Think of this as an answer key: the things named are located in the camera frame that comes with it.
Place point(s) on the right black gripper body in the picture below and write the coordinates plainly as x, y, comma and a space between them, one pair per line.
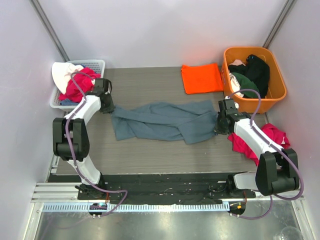
220, 125

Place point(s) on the pink shirt on table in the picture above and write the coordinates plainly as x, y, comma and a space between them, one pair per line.
278, 136

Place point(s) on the orange plastic tub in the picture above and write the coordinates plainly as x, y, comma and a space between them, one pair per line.
276, 86

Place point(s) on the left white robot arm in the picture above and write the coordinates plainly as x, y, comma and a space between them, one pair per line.
71, 141

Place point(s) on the white garment in tub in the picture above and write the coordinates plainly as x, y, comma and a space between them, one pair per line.
236, 72

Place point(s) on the folded orange t shirt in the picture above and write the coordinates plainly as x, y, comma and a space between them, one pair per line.
201, 79

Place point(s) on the dark green garment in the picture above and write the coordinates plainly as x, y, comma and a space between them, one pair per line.
248, 84

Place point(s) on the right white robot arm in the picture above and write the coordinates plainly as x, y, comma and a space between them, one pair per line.
277, 172

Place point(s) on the white cloth in basket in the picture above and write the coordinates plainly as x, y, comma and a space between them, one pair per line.
61, 74

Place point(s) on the blue cloth in basket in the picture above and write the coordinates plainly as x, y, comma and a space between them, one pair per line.
67, 102

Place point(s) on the black garment in tub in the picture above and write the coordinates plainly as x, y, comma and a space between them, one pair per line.
258, 71

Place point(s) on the pink shirt in basket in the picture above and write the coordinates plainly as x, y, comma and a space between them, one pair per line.
84, 80

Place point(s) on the white perforated basket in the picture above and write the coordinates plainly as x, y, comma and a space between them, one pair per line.
97, 65

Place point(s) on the white slotted cable duct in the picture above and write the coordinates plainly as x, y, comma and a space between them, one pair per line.
60, 207

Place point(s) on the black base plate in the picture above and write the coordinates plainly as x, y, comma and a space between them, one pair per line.
165, 189

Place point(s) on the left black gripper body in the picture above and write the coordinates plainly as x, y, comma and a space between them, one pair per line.
108, 107

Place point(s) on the grey-blue t shirt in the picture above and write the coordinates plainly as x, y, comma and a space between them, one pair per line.
192, 122

